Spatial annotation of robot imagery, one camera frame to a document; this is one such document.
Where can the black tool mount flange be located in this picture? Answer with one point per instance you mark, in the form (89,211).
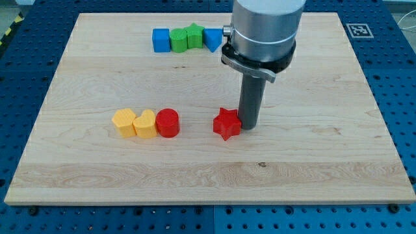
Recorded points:
(256,69)

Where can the grey cylindrical pointer rod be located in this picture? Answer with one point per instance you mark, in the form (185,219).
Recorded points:
(251,95)

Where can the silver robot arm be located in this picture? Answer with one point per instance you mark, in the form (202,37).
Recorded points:
(261,41)

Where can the red star block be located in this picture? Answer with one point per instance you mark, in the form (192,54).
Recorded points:
(227,123)

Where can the green star block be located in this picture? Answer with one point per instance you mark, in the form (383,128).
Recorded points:
(194,36)

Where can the blue triangle block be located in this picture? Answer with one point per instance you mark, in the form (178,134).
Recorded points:
(212,38)

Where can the green cylinder block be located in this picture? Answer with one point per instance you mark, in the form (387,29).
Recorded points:
(178,40)

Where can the red cylinder block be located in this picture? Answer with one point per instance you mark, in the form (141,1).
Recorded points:
(167,121)

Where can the fiducial marker tag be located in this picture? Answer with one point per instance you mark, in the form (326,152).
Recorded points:
(359,30)

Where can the blue cube block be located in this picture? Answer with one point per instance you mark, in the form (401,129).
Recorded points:
(161,40)

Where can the wooden board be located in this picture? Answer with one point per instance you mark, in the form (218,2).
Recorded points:
(320,137)

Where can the yellow heart block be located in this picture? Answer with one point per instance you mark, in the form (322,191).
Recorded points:
(145,125)

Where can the yellow hexagon block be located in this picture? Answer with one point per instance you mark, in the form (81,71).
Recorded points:
(123,122)

